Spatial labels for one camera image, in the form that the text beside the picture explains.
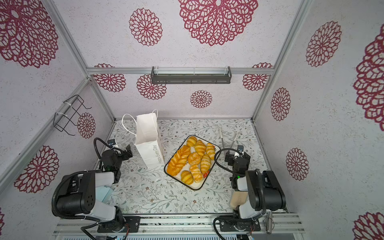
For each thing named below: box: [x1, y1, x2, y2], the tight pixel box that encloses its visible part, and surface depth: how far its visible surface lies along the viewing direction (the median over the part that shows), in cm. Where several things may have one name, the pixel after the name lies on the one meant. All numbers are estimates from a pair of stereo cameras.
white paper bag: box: [122, 109, 165, 169], surface depth 85 cm
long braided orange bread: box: [167, 145, 191, 176], surface depth 95 cm
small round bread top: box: [186, 136, 198, 147], surface depth 105 cm
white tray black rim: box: [164, 134, 221, 191], surface depth 94 cm
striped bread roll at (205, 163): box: [200, 153, 212, 174], surface depth 94 cm
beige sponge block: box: [230, 191, 248, 210], surface depth 79 cm
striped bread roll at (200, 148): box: [194, 139, 207, 157], surface depth 102 cm
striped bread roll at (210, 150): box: [205, 143, 216, 160], surface depth 101 cm
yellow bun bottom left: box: [180, 170, 194, 185], surface depth 87 cm
